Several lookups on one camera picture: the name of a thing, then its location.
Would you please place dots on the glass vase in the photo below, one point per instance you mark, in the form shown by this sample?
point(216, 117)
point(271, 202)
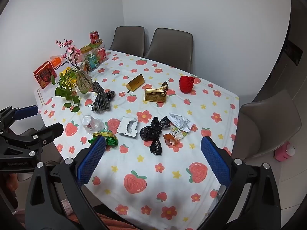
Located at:
point(84, 82)

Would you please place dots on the taupe dining chair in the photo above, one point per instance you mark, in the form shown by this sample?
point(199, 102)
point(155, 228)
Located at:
point(268, 124)
point(128, 39)
point(171, 48)
point(30, 133)

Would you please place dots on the white green snack packet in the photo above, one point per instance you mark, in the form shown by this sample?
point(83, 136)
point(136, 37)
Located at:
point(177, 132)

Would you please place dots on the red gift box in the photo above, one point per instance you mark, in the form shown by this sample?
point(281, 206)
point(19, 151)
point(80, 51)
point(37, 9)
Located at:
point(44, 75)

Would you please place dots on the red drink can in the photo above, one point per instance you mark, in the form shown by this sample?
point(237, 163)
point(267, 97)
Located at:
point(94, 37)

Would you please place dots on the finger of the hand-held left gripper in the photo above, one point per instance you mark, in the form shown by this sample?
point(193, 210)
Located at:
point(26, 111)
point(48, 132)

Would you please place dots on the green pothos plant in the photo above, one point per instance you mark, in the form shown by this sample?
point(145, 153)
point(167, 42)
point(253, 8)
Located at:
point(63, 92)

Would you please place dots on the clear crumpled plastic bag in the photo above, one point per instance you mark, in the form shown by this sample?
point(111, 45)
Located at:
point(92, 124)

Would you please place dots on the purple patterned wrapper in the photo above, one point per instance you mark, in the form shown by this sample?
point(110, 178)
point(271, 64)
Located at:
point(110, 94)

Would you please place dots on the gold brown chocolate wrapper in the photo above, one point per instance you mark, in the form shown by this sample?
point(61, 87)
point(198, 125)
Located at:
point(164, 85)

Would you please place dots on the orange garment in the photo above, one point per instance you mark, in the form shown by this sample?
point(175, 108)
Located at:
point(112, 222)

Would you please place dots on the yellow toy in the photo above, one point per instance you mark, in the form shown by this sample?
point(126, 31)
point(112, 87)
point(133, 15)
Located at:
point(64, 72)

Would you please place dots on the brown orange wrapper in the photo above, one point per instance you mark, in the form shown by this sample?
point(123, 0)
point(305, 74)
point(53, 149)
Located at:
point(169, 140)

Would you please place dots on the red ruffled pouch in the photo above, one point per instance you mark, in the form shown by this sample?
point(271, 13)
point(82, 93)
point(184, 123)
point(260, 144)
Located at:
point(187, 84)

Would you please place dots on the clear jar with teal label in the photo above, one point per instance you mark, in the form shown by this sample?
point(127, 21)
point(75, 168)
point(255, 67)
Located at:
point(91, 61)

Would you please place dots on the black plastic bag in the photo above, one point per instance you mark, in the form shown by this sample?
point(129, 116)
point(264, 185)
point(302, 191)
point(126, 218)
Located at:
point(150, 131)

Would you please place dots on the strawberry print tablecloth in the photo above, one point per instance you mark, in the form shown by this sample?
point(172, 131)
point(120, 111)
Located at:
point(156, 148)

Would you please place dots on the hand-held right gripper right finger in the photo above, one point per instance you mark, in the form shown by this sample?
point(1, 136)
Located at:
point(215, 160)

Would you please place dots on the dark grey foam net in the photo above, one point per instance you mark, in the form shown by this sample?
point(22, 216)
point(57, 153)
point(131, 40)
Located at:
point(100, 101)

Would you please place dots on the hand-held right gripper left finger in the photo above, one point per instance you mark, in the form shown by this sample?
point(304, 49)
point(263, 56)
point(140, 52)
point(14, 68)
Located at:
point(92, 158)

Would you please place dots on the gold gift box with ribbon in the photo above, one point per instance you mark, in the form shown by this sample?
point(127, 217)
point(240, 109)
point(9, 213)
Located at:
point(156, 96)

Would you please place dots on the clear jar with red label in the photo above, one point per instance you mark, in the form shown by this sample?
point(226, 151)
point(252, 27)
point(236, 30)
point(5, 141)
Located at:
point(102, 52)

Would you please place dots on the green snack wrapper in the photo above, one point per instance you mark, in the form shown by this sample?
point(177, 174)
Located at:
point(110, 140)

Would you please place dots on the gold triangular box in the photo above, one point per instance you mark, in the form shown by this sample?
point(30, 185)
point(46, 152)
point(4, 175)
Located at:
point(135, 83)

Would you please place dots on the pink blossom branch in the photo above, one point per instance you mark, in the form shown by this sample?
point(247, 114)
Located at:
point(69, 49)

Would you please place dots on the white paper receipt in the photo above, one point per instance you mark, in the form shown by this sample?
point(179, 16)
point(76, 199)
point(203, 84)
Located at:
point(179, 122)

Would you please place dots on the white and orange tissue box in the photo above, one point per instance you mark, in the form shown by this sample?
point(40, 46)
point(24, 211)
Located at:
point(57, 61)

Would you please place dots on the white cardboard tray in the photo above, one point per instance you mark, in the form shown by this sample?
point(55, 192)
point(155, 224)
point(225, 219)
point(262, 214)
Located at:
point(123, 127)

